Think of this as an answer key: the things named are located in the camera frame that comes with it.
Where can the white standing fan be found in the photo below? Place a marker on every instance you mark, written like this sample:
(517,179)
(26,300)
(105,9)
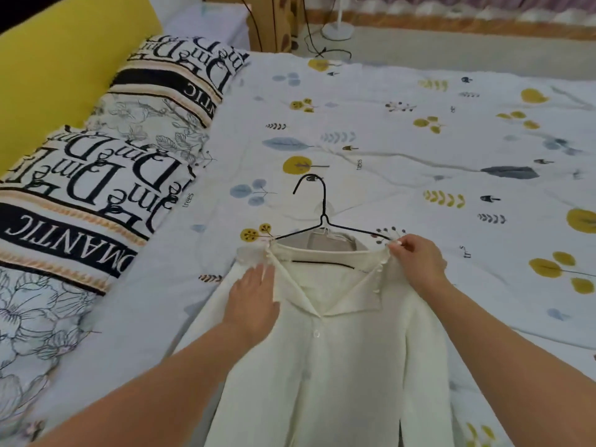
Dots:
(337,30)

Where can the yellow black bed headboard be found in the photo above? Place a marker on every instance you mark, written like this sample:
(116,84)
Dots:
(70,65)

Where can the black white printed pillow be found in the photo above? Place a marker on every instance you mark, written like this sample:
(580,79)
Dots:
(70,218)
(177,79)

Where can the person's right forearm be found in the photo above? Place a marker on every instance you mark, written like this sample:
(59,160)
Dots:
(512,367)

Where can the purple curtain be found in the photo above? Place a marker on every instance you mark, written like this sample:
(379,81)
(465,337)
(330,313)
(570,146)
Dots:
(465,13)

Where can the white nightstand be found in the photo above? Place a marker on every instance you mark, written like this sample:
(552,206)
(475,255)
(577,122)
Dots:
(205,23)

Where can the person's left hand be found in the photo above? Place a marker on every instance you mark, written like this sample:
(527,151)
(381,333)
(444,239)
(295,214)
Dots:
(253,307)

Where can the white leaf print quilt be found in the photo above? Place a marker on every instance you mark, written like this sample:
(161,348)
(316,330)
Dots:
(419,148)

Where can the white plastic hanger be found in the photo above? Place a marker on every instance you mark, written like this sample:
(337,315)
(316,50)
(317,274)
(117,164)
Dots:
(331,233)

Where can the white knit cardigan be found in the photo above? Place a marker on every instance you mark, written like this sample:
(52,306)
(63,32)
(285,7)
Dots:
(335,367)

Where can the person's right hand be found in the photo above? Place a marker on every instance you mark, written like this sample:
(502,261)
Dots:
(421,265)

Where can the wooden cabinet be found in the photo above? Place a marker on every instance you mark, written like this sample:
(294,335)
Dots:
(274,23)

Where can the person's left forearm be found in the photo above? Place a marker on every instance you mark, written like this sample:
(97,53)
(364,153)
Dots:
(149,395)

